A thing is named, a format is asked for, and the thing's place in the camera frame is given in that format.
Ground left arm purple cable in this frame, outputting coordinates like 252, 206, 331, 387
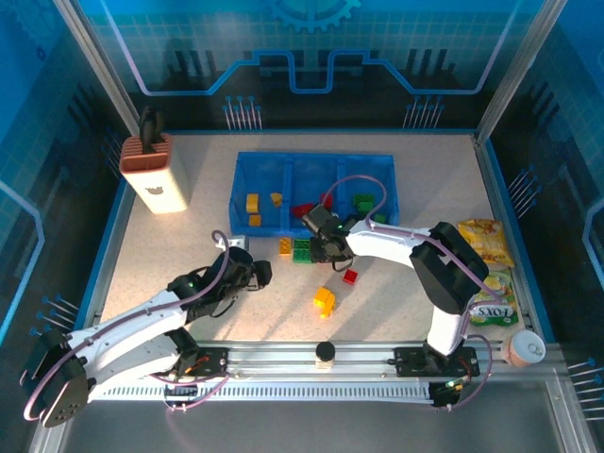
22, 229, 237, 422

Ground aluminium rail frame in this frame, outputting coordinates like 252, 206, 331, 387
27, 339, 598, 453

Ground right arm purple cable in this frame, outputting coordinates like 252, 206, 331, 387
324, 175, 495, 412

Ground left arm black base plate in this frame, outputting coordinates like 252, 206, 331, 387
176, 346, 228, 378

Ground yellow snack bag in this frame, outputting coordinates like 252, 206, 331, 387
458, 218, 515, 268

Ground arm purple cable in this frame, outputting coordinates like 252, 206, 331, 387
22, 229, 237, 422
324, 175, 495, 412

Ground white slotted cable duct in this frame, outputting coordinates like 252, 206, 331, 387
89, 380, 435, 403

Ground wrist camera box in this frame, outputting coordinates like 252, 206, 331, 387
301, 204, 333, 233
214, 233, 252, 263

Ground white knife block brown top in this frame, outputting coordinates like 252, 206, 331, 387
118, 133, 191, 216

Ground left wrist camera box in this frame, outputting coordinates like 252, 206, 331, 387
214, 233, 252, 263

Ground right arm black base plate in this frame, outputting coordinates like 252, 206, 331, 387
394, 346, 481, 378

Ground black electronics box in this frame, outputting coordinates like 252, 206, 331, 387
431, 377, 467, 410

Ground black scissors handles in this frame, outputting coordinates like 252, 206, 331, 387
139, 106, 165, 155

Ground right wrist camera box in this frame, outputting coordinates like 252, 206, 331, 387
301, 204, 333, 233

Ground black knob on wooden block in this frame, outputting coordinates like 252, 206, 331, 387
314, 341, 337, 370

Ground blue three-compartment bin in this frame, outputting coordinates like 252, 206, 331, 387
229, 150, 401, 238

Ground aluminium enclosure post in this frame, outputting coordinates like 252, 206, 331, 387
53, 0, 143, 138
475, 0, 565, 145

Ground green FOXS candy bag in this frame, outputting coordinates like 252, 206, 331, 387
466, 301, 520, 328

